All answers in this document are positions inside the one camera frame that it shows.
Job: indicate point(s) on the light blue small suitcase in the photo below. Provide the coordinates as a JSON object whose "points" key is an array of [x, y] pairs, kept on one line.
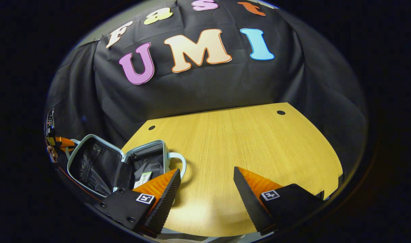
{"points": [[97, 165]]}

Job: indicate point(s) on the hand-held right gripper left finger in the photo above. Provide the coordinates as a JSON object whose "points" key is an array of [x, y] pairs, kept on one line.
{"points": [[168, 199]]}

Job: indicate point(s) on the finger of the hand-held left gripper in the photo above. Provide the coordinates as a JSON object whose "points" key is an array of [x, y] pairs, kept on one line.
{"points": [[63, 141]]}

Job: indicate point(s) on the blue green tube gold print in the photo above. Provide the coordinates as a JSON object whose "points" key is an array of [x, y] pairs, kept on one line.
{"points": [[143, 179]]}

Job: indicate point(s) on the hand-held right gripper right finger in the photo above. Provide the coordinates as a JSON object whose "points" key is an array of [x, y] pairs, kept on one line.
{"points": [[249, 202]]}

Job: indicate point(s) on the black backdrop cloth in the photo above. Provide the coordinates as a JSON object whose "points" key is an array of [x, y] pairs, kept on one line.
{"points": [[208, 87]]}

